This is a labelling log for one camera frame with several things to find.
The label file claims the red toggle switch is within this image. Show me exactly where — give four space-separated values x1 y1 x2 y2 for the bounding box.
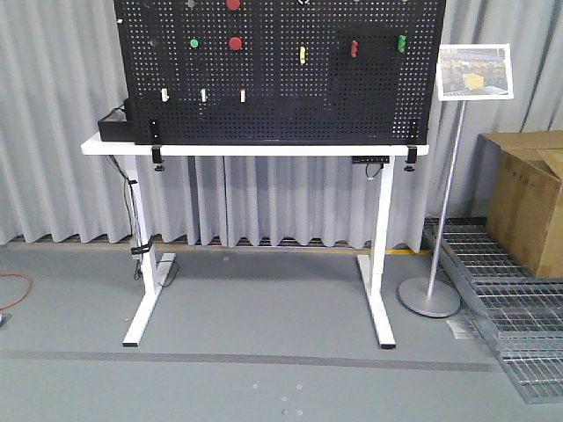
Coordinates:
350 40 359 58

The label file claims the red push button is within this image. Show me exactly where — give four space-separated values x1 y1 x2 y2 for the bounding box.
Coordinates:
225 0 241 11
228 36 244 51

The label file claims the metal floor grating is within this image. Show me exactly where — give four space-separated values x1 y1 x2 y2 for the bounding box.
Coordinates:
439 218 562 404

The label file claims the right black clamp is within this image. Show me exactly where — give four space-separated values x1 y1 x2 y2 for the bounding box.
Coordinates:
404 119 419 172

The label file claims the black box on desk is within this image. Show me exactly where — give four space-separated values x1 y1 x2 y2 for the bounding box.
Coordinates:
98 108 136 142

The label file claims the white standing desk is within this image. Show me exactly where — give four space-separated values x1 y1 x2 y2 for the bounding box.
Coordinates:
81 134 429 350

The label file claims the green toggle switch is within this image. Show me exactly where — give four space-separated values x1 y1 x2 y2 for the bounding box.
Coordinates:
398 34 406 53

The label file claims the black clamp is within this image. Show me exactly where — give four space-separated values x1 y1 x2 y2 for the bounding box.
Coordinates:
150 120 165 172
404 119 419 172

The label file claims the desk height control panel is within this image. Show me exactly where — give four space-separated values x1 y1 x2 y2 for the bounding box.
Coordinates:
352 156 390 164

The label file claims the cardboard box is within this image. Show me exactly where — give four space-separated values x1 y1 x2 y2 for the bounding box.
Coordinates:
479 130 562 278

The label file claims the black cable bundle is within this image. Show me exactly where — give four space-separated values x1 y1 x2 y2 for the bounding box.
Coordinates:
107 154 179 289

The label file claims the orange cable on floor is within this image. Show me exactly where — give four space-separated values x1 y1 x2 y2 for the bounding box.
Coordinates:
0 272 33 311

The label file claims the lower red push button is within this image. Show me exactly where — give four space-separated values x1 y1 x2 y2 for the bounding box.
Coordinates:
228 36 244 51

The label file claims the black perforated pegboard panel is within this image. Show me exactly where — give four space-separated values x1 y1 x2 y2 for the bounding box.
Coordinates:
113 1 446 145

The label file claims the silver sign stand pole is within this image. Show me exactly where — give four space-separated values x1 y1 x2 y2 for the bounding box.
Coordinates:
397 100 468 318

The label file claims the upper red push button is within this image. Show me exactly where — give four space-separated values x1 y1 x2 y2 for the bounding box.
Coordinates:
225 0 241 11

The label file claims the left black clamp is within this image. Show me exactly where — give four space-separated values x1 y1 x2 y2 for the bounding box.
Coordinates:
150 120 165 172

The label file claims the framed photo sign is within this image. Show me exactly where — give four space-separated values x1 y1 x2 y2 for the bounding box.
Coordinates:
436 43 515 102

